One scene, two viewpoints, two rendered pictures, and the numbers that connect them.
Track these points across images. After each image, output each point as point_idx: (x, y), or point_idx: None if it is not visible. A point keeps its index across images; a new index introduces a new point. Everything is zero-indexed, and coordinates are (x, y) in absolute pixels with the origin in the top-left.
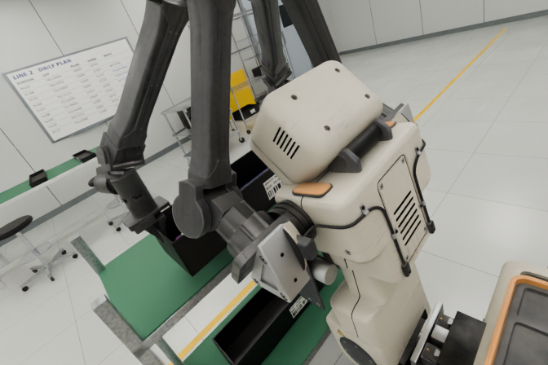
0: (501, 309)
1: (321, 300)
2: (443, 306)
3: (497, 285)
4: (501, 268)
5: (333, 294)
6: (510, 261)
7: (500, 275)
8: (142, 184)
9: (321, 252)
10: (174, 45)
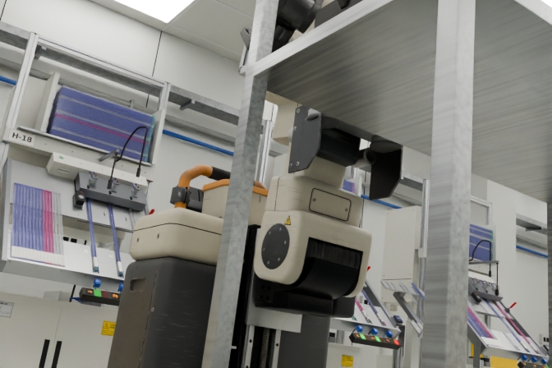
0: (255, 186)
1: (370, 187)
2: (256, 233)
3: (209, 218)
4: (187, 215)
5: (358, 195)
6: (181, 208)
7: (197, 216)
8: None
9: (360, 144)
10: None
